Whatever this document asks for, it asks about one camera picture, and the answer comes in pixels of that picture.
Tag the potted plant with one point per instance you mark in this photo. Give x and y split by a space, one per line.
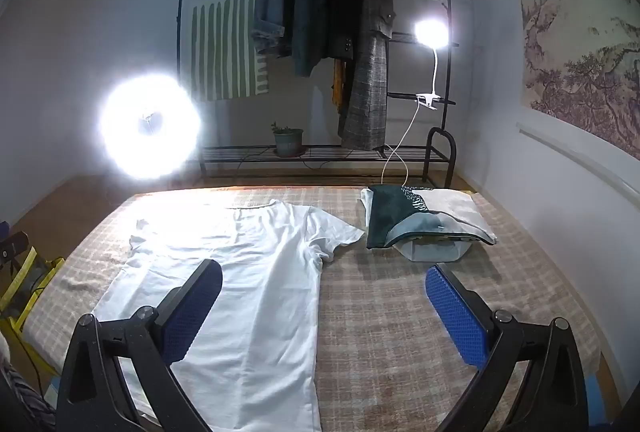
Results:
288 141

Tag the black metal clothes rack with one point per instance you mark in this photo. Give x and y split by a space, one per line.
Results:
325 155

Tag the landscape wall painting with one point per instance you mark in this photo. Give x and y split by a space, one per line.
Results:
590 36

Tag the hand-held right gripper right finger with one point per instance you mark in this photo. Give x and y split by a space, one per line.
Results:
455 312

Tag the green striped wall cloth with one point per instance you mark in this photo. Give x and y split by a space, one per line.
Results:
220 46

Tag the white t-shirt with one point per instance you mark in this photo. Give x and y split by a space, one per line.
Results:
260 287

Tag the yellow frame stand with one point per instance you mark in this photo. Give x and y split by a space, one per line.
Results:
20 277

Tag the grey pillow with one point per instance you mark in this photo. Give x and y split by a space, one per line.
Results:
432 252

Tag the white clip lamp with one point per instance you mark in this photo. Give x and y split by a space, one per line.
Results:
432 31

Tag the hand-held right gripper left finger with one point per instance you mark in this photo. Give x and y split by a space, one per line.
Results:
192 312

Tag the grey striped cloth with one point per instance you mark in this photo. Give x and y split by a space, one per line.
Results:
20 387

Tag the grey green jacket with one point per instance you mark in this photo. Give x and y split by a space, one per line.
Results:
310 11

